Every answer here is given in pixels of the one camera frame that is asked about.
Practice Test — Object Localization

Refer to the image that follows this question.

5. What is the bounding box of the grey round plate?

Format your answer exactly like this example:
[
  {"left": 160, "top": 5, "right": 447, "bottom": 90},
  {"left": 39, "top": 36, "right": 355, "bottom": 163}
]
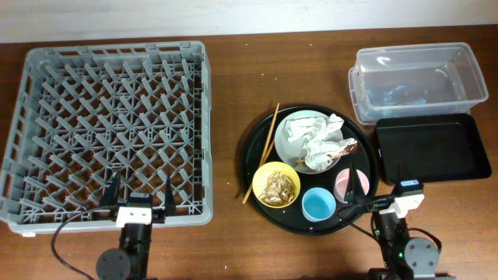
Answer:
[{"left": 274, "top": 110, "right": 339, "bottom": 174}]

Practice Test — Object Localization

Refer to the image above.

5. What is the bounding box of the yellow bowl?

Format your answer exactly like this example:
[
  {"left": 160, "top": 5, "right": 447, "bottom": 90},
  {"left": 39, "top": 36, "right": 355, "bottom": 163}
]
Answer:
[{"left": 252, "top": 162, "right": 301, "bottom": 208}]

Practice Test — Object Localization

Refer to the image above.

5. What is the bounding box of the pink cup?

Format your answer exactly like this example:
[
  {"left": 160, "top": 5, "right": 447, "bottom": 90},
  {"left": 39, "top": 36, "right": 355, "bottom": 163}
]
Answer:
[{"left": 333, "top": 169, "right": 370, "bottom": 203}]

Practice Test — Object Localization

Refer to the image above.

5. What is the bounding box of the brown snack wrapper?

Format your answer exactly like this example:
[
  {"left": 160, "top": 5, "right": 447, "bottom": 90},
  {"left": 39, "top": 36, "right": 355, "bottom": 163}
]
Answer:
[{"left": 295, "top": 140, "right": 359, "bottom": 166}]

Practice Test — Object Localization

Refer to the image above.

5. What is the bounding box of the wooden chopstick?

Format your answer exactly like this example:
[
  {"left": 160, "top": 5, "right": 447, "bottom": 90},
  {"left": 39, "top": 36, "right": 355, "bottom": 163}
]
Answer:
[
  {"left": 241, "top": 140, "right": 275, "bottom": 205},
  {"left": 258, "top": 103, "right": 280, "bottom": 166}
]

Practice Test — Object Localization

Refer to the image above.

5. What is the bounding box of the wooden chopstick lower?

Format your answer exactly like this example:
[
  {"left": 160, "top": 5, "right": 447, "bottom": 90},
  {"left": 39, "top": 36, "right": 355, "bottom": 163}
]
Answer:
[{"left": 241, "top": 140, "right": 275, "bottom": 205}]

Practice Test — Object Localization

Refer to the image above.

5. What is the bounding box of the blue cup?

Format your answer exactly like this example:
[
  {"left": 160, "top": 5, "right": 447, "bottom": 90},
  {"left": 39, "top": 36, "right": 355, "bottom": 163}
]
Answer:
[{"left": 302, "top": 187, "right": 336, "bottom": 222}]

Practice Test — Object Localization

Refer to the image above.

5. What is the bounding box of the grey plastic dishwasher rack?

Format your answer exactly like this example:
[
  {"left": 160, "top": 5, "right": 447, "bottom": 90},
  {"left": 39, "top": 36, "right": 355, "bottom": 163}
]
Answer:
[{"left": 1, "top": 41, "right": 214, "bottom": 236}]

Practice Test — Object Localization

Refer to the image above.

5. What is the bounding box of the black rectangular tray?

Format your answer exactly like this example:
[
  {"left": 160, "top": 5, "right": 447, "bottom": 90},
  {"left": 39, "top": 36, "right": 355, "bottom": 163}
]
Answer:
[{"left": 375, "top": 113, "right": 492, "bottom": 184}]

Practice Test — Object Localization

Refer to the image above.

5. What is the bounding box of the clear plastic bin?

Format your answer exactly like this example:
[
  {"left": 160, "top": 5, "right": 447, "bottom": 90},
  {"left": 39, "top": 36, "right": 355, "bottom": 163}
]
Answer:
[{"left": 349, "top": 42, "right": 489, "bottom": 125}]

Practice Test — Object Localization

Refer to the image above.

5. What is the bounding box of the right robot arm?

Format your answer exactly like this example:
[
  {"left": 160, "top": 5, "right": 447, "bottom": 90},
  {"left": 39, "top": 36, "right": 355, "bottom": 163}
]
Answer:
[{"left": 344, "top": 164, "right": 442, "bottom": 279}]

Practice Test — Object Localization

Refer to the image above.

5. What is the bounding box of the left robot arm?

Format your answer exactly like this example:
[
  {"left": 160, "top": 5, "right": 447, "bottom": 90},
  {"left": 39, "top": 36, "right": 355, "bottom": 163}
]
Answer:
[{"left": 96, "top": 173, "right": 176, "bottom": 280}]

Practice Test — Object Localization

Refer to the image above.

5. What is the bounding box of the wooden chopstick upper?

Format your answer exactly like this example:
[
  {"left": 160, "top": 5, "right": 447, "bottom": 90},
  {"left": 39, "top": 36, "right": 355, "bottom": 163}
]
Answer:
[{"left": 258, "top": 103, "right": 280, "bottom": 166}]

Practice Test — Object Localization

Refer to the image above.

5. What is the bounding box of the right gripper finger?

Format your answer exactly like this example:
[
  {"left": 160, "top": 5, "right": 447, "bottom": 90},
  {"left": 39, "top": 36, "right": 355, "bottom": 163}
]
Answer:
[
  {"left": 344, "top": 163, "right": 366, "bottom": 203},
  {"left": 392, "top": 165, "right": 405, "bottom": 197}
]

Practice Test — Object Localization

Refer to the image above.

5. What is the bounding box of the white napkin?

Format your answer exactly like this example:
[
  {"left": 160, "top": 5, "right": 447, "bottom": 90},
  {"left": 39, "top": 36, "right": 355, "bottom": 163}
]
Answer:
[{"left": 285, "top": 114, "right": 345, "bottom": 147}]

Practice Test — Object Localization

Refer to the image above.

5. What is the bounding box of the food scraps and rice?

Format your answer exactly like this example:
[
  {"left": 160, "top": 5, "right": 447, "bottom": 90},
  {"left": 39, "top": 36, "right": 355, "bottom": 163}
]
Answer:
[{"left": 259, "top": 172, "right": 296, "bottom": 206}]

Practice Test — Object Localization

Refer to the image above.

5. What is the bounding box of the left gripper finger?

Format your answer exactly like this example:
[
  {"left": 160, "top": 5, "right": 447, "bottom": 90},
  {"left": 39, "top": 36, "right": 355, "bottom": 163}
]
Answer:
[
  {"left": 164, "top": 174, "right": 176, "bottom": 216},
  {"left": 99, "top": 173, "right": 121, "bottom": 207}
]

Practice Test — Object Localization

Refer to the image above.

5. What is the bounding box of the round black serving tray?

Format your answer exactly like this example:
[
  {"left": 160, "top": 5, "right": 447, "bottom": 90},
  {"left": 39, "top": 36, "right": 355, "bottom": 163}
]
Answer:
[{"left": 239, "top": 105, "right": 380, "bottom": 236}]

